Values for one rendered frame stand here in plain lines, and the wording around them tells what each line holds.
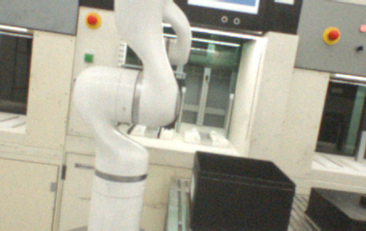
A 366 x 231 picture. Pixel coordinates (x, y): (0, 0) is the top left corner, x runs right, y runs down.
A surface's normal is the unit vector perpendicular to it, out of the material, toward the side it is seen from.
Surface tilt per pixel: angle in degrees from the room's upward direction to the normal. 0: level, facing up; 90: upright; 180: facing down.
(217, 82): 90
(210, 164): 90
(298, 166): 90
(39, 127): 90
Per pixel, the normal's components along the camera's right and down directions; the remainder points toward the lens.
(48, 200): 0.00, 0.13
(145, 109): -0.05, 0.40
